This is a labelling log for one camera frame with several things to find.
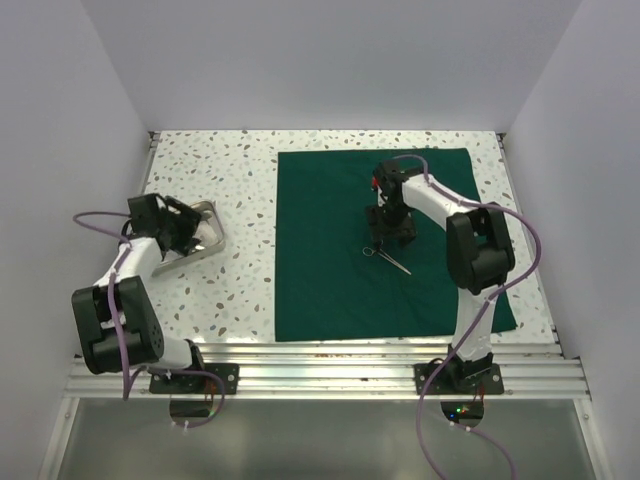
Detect dark green surgical cloth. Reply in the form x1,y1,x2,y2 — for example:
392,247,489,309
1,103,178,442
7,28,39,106
275,148,519,344

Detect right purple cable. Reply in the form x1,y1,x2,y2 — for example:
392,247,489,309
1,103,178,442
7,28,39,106
392,154,544,480

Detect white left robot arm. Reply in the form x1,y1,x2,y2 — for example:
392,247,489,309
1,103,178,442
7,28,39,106
71,194,208,393

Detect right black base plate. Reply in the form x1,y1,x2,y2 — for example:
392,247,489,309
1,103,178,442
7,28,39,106
413,363,505,396

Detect stainless steel tray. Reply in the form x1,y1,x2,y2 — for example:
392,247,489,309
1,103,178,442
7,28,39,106
153,201,226,276

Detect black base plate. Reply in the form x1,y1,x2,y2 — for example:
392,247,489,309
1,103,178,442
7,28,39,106
413,363,505,396
149,363,240,395

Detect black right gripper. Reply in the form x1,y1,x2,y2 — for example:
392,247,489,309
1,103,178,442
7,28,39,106
366,201,417,249

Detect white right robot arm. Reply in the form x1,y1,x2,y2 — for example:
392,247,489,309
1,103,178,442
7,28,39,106
363,154,515,393

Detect steel scissor forceps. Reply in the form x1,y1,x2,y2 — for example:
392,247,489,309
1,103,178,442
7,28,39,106
362,245,412,276

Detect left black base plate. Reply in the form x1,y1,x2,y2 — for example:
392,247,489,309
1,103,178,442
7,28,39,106
149,363,240,395

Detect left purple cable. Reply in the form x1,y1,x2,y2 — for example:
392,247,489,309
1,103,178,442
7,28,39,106
72,210,226,431

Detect purple cable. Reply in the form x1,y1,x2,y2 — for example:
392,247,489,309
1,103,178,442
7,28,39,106
72,210,226,431
392,154,544,480

